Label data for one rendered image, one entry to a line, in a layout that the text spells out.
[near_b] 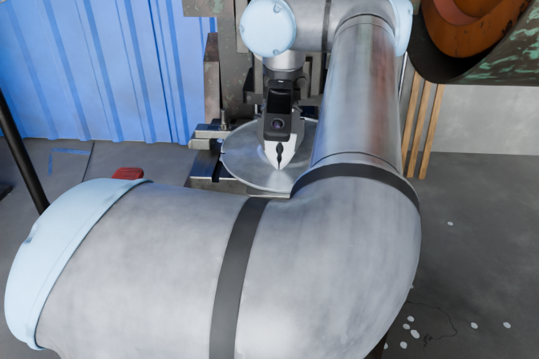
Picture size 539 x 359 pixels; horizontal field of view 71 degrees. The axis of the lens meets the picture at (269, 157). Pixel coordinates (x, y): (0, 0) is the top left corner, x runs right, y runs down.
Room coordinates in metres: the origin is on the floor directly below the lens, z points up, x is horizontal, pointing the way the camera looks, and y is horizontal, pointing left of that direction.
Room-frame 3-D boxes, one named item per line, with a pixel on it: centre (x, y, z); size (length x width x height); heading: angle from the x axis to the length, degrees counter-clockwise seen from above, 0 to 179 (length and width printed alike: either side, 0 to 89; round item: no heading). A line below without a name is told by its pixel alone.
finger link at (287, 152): (0.65, -0.04, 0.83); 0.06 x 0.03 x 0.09; 176
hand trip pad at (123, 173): (0.64, 0.30, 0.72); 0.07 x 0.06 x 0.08; 176
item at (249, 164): (0.70, -0.04, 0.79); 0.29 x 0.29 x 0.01
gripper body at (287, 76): (0.65, -0.02, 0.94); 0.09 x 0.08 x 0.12; 176
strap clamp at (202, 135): (0.86, 0.13, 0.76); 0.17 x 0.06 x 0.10; 86
